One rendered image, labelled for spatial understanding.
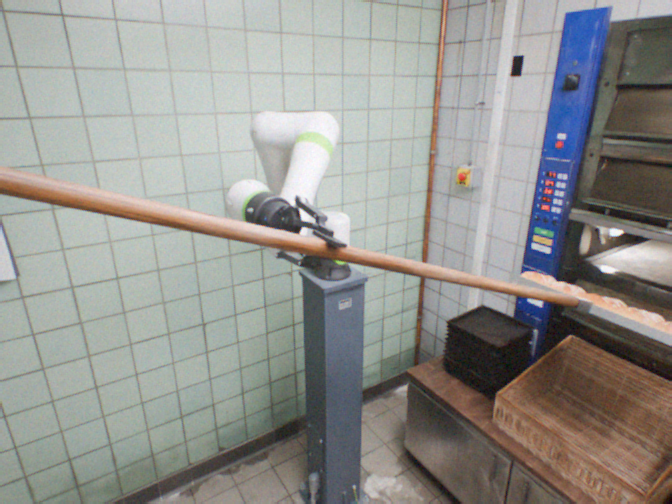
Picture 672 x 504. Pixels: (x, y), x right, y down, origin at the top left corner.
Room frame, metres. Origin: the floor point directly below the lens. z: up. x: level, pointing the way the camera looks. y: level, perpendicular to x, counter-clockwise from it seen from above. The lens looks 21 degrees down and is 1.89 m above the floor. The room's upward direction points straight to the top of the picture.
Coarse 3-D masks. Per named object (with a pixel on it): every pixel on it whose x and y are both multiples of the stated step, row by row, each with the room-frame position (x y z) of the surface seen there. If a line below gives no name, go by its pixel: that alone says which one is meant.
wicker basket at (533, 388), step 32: (576, 352) 1.61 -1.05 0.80; (512, 384) 1.45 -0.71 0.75; (544, 384) 1.58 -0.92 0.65; (576, 384) 1.56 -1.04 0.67; (608, 384) 1.47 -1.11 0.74; (640, 384) 1.40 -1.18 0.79; (512, 416) 1.35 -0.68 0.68; (544, 416) 1.45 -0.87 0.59; (576, 416) 1.45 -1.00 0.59; (640, 416) 1.35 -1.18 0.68; (544, 448) 1.23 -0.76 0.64; (576, 448) 1.14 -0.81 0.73; (608, 448) 1.28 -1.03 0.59; (640, 448) 1.28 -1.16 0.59; (576, 480) 1.12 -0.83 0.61; (608, 480) 1.05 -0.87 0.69; (640, 480) 1.14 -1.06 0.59
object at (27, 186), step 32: (0, 192) 0.45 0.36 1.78; (32, 192) 0.46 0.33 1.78; (64, 192) 0.48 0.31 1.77; (96, 192) 0.50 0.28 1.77; (160, 224) 0.54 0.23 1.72; (192, 224) 0.55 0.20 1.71; (224, 224) 0.58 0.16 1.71; (320, 256) 0.67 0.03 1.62; (352, 256) 0.69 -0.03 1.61; (384, 256) 0.74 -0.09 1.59; (480, 288) 0.90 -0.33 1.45; (512, 288) 0.96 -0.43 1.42
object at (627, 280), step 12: (576, 264) 1.72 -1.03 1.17; (588, 264) 1.69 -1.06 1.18; (600, 264) 1.69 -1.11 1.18; (600, 276) 1.63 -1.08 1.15; (612, 276) 1.60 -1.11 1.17; (624, 276) 1.57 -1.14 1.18; (636, 276) 1.57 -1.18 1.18; (636, 288) 1.52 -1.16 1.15; (648, 288) 1.49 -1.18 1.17; (660, 288) 1.46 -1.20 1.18
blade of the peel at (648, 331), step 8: (512, 280) 1.41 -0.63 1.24; (520, 280) 1.38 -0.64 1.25; (528, 280) 1.36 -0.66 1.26; (536, 288) 1.33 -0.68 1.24; (544, 288) 1.31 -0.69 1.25; (552, 288) 1.29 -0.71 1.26; (568, 296) 1.24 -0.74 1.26; (592, 304) 1.18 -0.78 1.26; (592, 312) 1.17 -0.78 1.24; (600, 312) 1.16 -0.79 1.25; (608, 312) 1.14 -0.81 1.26; (616, 320) 1.11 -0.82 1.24; (624, 320) 1.10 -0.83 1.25; (632, 320) 1.09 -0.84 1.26; (632, 328) 1.08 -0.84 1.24; (640, 328) 1.06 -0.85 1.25; (648, 328) 1.05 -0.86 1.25; (648, 336) 1.04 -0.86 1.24; (656, 336) 1.03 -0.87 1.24; (664, 336) 1.02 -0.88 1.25
